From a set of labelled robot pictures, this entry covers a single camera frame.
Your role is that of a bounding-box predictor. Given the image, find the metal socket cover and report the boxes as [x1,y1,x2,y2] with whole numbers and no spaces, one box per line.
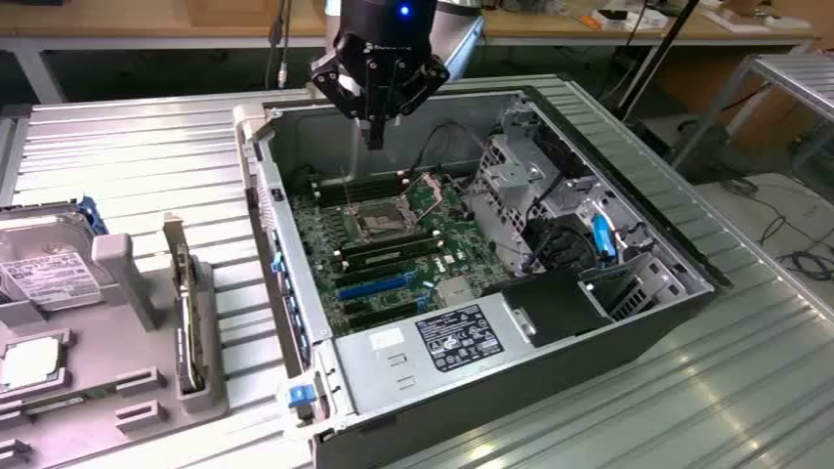
[396,170,450,221]

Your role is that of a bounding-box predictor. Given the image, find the black tripod pole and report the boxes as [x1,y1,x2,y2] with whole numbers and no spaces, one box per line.
[615,0,701,121]

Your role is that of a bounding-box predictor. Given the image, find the green motherboard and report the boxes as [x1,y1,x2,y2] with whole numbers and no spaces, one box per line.
[285,170,522,338]

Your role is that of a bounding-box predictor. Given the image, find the black wire loop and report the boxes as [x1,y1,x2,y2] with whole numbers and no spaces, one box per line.
[418,121,486,170]

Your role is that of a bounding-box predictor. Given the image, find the silver chipset heatsink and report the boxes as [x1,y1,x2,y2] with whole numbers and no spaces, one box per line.
[433,277,482,309]

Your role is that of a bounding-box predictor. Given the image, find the blue disk connector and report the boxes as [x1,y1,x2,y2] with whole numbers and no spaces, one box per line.
[588,212,620,268]

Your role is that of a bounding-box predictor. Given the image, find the open black PC case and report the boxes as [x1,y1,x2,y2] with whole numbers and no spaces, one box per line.
[232,72,731,469]

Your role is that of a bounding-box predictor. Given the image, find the orange and white box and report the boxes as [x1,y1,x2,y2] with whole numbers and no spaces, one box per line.
[579,7,669,31]

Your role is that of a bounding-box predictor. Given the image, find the silver hard disk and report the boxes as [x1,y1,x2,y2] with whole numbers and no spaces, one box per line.
[0,209,105,312]

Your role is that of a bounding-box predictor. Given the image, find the thin cable with connector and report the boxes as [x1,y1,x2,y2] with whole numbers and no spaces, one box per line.
[265,0,294,90]

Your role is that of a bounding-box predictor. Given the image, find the blue disk caddy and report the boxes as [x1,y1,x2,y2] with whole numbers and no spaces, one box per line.
[63,194,109,238]

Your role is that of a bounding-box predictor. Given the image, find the wooden desk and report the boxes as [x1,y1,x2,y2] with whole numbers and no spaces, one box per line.
[0,0,823,50]

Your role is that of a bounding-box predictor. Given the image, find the metal drive cage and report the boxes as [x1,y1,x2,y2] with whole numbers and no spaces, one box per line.
[472,134,587,275]

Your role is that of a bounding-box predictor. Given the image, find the metal frame table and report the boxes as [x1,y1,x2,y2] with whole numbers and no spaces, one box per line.
[669,52,834,196]

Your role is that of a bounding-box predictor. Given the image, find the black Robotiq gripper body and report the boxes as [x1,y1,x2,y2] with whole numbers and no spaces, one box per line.
[330,0,437,64]

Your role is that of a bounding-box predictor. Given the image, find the blue expansion slot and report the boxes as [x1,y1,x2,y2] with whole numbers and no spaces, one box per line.
[336,273,417,302]

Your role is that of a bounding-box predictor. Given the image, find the silver power supply unit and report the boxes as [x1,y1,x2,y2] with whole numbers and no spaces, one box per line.
[328,291,545,417]

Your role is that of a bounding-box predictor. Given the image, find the green RAM stick in slot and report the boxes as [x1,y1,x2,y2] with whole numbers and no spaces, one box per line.
[334,232,444,273]

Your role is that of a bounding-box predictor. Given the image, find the black floor cables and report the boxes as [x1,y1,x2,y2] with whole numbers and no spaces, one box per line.
[715,175,834,282]

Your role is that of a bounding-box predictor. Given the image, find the white paper stack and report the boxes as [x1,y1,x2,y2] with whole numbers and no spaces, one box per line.
[699,7,773,34]

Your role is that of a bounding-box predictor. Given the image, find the graphics card with metal bracket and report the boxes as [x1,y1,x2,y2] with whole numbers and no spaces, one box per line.
[160,212,213,395]

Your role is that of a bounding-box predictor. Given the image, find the silver CPU chip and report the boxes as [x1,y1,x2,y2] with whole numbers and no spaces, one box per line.
[0,336,63,390]

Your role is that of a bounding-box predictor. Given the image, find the grey parts rack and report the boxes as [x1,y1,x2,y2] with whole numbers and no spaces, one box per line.
[0,214,229,469]

